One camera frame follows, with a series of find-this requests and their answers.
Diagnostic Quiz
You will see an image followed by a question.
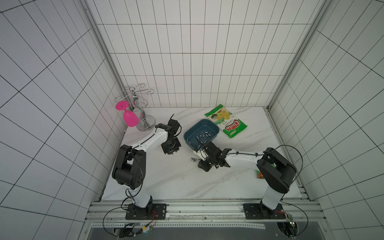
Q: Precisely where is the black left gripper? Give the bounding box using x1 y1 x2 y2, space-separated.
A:
160 137 181 155

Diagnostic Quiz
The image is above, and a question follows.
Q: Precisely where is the dark teal storage box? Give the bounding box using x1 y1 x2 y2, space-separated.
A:
184 119 220 151

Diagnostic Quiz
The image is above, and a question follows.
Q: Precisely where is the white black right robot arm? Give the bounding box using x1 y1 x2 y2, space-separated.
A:
194 142 297 220

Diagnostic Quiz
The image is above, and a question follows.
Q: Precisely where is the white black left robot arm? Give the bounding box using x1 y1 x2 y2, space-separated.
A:
112 119 182 219

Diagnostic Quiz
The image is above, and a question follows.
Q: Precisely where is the chrome cup holder stand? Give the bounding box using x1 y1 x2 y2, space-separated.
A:
115 83 156 132

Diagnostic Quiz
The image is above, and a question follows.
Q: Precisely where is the green Chuba chips bag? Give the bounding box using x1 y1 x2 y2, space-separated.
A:
205 104 248 138

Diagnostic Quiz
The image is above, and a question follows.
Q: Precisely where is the pink plastic goblet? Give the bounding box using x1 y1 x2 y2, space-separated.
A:
116 101 139 127

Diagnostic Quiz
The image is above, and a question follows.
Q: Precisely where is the green red snack packet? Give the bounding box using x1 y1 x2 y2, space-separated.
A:
256 163 276 179

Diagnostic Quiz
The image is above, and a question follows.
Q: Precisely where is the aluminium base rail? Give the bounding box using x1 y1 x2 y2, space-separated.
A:
85 199 326 230

